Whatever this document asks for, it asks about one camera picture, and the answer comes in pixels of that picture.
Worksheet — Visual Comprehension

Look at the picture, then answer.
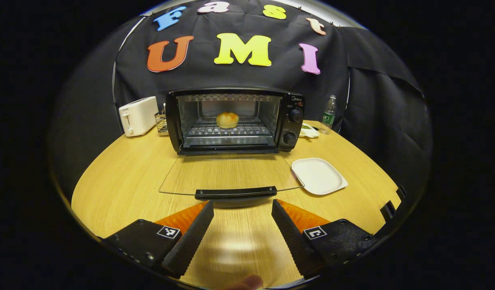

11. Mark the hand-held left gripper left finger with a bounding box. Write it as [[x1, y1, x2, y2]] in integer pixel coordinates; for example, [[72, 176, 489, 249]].
[[101, 200, 215, 279]]

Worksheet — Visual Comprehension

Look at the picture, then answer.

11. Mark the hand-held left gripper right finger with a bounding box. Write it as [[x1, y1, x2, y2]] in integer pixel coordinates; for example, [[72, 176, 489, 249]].
[[271, 199, 379, 280]]

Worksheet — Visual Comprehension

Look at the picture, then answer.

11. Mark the black electric oven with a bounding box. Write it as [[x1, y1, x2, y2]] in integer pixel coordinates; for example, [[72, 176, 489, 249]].
[[159, 87, 305, 201]]

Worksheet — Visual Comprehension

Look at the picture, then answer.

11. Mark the round bread bun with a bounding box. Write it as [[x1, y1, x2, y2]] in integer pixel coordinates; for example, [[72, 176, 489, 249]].
[[216, 112, 240, 129]]

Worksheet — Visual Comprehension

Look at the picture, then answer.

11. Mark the white square plate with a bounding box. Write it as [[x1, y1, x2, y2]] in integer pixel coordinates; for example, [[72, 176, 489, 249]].
[[291, 157, 348, 196]]

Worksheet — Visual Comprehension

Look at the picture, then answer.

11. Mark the black backdrop cloth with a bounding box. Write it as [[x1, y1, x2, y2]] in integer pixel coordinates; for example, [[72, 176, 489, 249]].
[[48, 0, 433, 202]]

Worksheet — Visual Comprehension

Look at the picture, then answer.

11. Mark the clear plastic water bottle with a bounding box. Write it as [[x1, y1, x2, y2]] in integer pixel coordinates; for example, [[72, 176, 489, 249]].
[[321, 95, 337, 135]]

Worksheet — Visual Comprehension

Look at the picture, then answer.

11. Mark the small white device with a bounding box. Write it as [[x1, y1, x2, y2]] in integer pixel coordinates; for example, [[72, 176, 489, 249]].
[[299, 123, 320, 139]]

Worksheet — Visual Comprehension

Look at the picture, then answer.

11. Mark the white toaster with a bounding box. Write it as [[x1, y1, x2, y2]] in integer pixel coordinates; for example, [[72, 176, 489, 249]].
[[118, 96, 159, 137]]

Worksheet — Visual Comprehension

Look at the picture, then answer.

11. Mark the small wire rack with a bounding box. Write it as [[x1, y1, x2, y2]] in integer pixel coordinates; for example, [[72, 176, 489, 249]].
[[154, 104, 169, 134]]

